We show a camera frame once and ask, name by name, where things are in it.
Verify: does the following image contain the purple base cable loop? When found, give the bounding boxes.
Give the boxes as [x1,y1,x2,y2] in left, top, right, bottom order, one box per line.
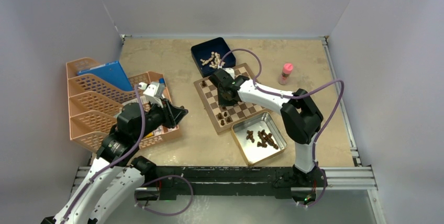
[134,174,194,217]

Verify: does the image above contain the pink lidded small bottle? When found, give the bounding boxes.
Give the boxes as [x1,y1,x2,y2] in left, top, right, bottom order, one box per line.
[278,63,294,85]

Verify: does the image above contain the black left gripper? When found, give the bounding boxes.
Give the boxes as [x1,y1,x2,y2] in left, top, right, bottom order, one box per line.
[134,96,187,141]

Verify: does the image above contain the dark blue square tray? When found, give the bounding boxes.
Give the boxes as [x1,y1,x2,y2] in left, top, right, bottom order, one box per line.
[191,37,230,77]

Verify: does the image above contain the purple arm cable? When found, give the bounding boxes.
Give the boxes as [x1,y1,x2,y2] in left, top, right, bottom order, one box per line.
[218,48,345,167]
[59,83,147,224]

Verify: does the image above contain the orange plastic file organizer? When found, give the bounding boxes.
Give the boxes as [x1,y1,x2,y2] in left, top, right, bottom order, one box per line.
[66,58,136,153]

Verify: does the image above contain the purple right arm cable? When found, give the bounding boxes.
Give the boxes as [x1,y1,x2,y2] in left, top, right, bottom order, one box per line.
[218,48,345,167]

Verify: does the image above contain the blue folder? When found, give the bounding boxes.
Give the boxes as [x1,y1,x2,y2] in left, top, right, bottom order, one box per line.
[77,61,134,92]

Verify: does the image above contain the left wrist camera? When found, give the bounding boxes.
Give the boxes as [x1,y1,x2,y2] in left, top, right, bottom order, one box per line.
[138,82,166,108]

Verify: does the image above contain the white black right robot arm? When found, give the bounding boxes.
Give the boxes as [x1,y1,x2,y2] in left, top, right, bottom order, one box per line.
[209,69,324,186]

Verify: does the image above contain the pile of light chess pieces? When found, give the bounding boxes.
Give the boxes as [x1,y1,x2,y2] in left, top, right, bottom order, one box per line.
[200,51,226,69]

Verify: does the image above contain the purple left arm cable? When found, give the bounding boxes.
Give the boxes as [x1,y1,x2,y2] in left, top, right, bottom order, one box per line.
[59,83,147,224]

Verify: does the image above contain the orange plastic basket tray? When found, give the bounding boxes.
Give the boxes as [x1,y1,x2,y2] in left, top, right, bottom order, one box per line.
[122,71,182,149]

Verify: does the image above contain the wooden chess board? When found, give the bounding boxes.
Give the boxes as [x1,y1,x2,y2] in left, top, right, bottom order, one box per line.
[194,77,270,135]

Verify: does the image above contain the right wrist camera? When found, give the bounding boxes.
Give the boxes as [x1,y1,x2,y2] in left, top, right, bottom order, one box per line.
[218,67,236,79]

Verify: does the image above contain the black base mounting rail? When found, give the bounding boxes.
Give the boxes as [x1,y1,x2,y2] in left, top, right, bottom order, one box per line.
[73,165,378,203]

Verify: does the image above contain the pile of dark chess pieces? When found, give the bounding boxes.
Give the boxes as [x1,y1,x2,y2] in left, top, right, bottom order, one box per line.
[246,129,279,150]

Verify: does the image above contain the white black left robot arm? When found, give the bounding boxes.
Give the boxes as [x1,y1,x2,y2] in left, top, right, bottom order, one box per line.
[42,98,188,223]

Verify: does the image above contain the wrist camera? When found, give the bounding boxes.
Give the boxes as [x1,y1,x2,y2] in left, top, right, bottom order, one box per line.
[218,67,236,79]
[138,82,166,108]

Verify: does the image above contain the metal gold-rimmed tin tray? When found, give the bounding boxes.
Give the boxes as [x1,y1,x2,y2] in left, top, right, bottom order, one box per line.
[231,112,287,166]

